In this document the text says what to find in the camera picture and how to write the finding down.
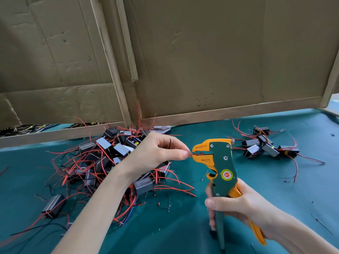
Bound pile of wired transformers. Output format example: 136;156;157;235
0;116;197;247
230;120;326;183

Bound short wooden bottom rail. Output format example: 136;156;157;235
0;123;127;150

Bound flat grey board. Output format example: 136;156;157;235
323;95;339;117

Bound transformer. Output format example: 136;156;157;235
156;148;195;181

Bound person's left hand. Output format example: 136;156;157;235
119;131;190;183

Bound creased brown cardboard panel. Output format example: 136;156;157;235
0;0;125;129

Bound long wooden bottom rail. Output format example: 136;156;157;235
142;97;322;127

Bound person's right hand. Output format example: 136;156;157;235
205;178;277;237

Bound wooden corner post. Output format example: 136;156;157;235
319;50;339;109

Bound wide wooden post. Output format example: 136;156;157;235
89;0;133;126

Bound heap of black cables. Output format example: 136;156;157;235
0;122;107;138

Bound orange green wire strippers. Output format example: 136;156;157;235
192;138;267;252

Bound person's right forearm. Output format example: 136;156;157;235
262;209;339;254

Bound smooth brown cardboard panel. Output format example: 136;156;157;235
124;0;339;117

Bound thin wooden strip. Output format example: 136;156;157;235
115;0;139;83

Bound person's left forearm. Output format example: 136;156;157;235
51;169;134;254

